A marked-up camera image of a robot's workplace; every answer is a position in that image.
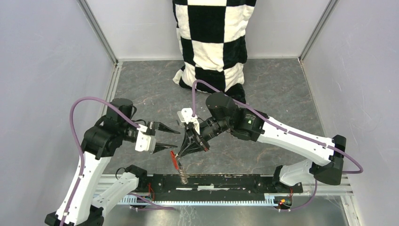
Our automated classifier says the black white checkered pillow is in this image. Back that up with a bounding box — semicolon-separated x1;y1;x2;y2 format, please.
172;0;256;103

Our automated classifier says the red key tag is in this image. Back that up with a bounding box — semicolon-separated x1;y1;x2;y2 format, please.
170;151;179;170

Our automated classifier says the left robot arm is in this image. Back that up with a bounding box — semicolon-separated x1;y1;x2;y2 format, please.
45;98;174;226

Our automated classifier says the white slotted cable duct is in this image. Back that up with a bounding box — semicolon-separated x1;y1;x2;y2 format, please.
117;195;278;207

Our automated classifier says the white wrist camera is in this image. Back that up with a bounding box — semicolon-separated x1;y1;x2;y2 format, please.
177;108;200;134
135;125;154;153

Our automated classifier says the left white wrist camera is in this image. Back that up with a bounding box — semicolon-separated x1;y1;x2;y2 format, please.
135;125;154;153

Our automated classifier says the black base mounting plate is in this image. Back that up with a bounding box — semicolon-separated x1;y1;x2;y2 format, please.
133;174;303;202

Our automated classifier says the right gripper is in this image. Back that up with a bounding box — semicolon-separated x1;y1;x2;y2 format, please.
178;117;231;157

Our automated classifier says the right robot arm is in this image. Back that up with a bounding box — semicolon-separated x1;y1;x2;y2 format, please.
176;92;346;192

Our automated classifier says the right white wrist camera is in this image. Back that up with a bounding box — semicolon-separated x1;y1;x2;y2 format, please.
177;108;200;134

